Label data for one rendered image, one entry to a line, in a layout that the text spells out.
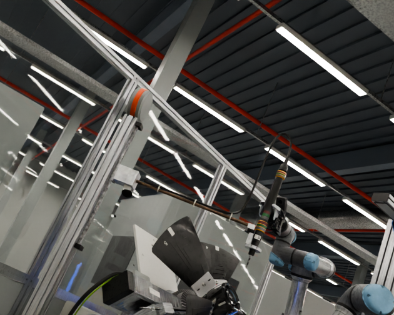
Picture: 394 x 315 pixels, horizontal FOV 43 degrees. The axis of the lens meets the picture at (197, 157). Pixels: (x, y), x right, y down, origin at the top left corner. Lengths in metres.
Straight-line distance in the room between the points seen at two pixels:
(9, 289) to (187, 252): 0.77
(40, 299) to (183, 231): 0.64
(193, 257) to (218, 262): 0.25
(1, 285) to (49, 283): 0.19
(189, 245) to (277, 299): 4.15
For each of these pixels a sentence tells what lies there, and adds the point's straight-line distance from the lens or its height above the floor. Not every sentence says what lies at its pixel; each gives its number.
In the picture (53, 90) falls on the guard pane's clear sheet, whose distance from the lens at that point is 2.25.
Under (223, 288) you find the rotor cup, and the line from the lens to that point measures 1.95.
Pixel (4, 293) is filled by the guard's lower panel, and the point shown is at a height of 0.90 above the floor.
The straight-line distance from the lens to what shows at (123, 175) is 2.21.
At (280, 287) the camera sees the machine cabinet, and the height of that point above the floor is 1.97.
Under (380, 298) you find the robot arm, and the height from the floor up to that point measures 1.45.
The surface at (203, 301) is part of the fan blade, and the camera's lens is 1.79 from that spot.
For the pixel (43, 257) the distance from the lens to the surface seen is 2.30.
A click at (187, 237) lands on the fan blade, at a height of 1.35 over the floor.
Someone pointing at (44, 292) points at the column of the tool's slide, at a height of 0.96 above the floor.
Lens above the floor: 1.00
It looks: 19 degrees up
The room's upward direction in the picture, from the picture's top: 24 degrees clockwise
